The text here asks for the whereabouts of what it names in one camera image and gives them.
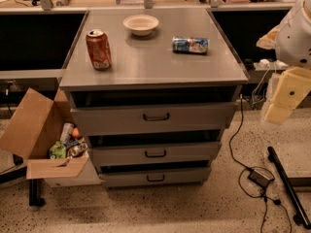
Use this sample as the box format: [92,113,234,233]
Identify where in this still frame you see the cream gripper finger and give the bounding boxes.
[262,103,293,124]

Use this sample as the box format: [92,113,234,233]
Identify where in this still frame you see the grey drawer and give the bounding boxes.
[99,167,211,187]
[90,142,221,167]
[71,103,234,136]

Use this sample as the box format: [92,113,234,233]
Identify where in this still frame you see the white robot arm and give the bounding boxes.
[257,0,311,124]

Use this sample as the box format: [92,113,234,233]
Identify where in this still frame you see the grey drawer cabinet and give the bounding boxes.
[60,8,249,175]

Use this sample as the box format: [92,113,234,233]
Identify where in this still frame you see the grey bottom drawer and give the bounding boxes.
[99,167,211,187]

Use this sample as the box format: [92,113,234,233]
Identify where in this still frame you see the grey top drawer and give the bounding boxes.
[71,103,234,136]

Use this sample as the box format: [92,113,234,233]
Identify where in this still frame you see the white power strip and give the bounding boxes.
[259,59,288,69]

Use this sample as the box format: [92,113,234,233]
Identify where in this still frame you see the black power adapter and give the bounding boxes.
[248,169,275,188]

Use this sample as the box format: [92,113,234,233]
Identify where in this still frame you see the black metal leg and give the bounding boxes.
[267,147,311,230]

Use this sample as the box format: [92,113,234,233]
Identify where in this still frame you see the crushed blue can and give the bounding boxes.
[172,36,209,54]

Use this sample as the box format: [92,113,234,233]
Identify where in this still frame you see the white bowl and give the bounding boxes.
[123,15,158,37]

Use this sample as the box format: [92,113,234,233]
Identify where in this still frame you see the red soda can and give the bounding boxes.
[86,29,112,71]

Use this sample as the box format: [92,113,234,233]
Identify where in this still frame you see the orange fruit in box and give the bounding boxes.
[71,127,81,139]

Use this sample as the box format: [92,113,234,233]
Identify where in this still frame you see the crushed silver can in box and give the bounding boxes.
[67,143,87,157]

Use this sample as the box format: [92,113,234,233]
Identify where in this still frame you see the green snack bag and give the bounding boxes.
[49,141,66,159]

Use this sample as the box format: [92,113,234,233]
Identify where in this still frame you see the cardboard box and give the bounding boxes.
[0,88,102,187]

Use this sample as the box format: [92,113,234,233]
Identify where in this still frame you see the black stand foot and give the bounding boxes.
[29,179,45,208]

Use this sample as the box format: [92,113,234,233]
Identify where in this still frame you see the white cables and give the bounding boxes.
[251,63,278,110]

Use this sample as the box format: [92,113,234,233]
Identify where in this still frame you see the black power cable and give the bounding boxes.
[228,94,294,233]

